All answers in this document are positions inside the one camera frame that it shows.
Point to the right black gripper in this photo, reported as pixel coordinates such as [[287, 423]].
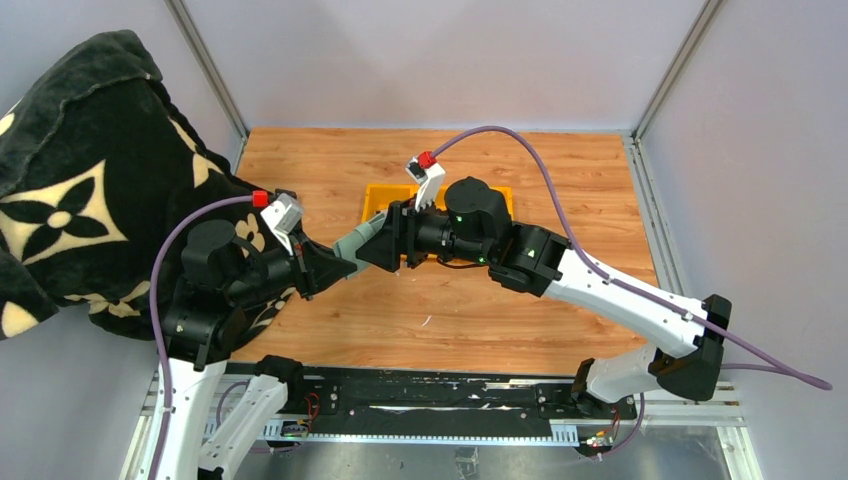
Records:
[[384, 248]]

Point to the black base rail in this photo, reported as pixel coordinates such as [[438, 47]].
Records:
[[391, 404]]

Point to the yellow three-compartment bin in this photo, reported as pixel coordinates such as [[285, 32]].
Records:
[[384, 197]]

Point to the black floral blanket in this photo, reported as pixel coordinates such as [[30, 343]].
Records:
[[99, 168]]

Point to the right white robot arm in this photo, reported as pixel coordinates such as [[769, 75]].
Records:
[[682, 355]]

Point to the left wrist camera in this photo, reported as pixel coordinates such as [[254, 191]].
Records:
[[281, 216]]

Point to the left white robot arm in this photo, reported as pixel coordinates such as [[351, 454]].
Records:
[[223, 277]]

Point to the mint green card holder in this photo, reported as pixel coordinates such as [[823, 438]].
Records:
[[346, 247]]

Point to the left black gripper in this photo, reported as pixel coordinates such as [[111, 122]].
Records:
[[315, 267]]

